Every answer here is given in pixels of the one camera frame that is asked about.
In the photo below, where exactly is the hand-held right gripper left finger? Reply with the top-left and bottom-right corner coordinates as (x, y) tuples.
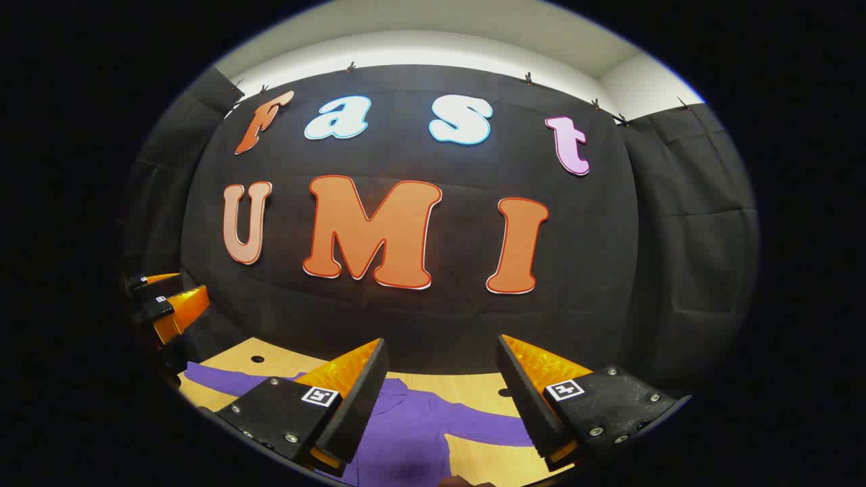
(215, 338), (390, 478)

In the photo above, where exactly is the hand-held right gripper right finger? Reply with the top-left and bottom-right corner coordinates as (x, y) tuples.
(497, 333), (692, 473)

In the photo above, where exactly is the purple jacket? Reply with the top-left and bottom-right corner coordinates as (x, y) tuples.
(184, 361), (535, 487)

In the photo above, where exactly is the black backdrop cloth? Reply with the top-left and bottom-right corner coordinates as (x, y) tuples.
(120, 64), (760, 400)

